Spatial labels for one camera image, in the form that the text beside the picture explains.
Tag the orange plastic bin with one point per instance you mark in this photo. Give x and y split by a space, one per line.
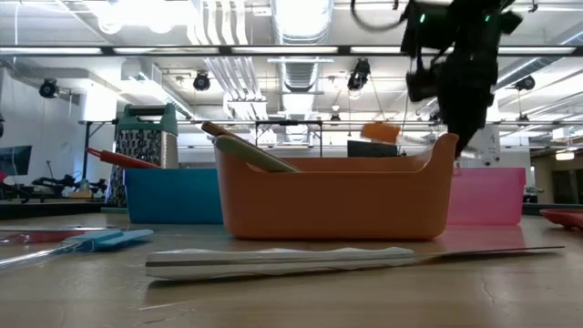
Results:
337 205

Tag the pink plastic bin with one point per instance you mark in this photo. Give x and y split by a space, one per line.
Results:
487 196

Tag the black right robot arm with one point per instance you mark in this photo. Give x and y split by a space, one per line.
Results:
464 23

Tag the black overhead frame bar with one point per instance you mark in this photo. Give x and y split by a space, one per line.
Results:
225 51

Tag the red slotted spatula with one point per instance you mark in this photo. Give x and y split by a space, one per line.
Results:
567 218

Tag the blue lit screen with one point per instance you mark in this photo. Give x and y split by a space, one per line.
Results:
16 159

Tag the silver ventilation duct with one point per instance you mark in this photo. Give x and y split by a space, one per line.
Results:
284 23

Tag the teal plastic bin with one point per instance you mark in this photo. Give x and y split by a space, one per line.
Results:
173 196

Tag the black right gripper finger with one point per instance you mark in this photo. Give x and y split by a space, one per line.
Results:
454 123
476 120

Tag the black ceiling spotlight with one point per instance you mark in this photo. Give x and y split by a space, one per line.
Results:
525 83
201 81
359 75
48 88

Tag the black background robot arm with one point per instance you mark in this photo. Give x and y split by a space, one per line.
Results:
68 182

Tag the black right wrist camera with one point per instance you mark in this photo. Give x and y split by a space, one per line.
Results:
421 84

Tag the black background monitor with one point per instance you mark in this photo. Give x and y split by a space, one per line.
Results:
371 151

